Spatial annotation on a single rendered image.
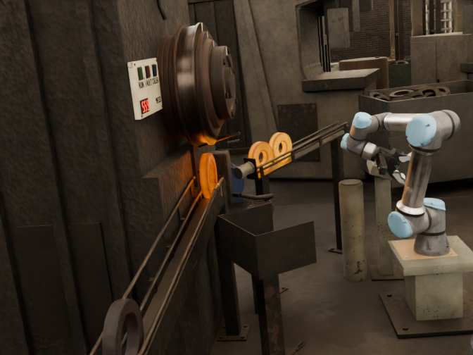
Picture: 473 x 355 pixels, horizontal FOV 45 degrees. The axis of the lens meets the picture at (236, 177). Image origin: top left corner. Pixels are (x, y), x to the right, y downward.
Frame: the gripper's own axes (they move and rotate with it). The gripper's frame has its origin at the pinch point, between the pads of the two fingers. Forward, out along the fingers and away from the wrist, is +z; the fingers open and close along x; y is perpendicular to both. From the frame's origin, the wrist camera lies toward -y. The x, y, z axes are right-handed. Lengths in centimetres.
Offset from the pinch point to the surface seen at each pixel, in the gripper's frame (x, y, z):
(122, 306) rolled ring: -31, -155, -31
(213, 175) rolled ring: 8, -53, -69
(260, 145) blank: 15, -8, -71
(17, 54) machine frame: -47, -109, -115
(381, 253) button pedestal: 61, 16, -3
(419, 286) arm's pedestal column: 36.1, -23.5, 21.4
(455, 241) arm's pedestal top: 26.9, 4.2, 26.4
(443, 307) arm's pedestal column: 43, -21, 33
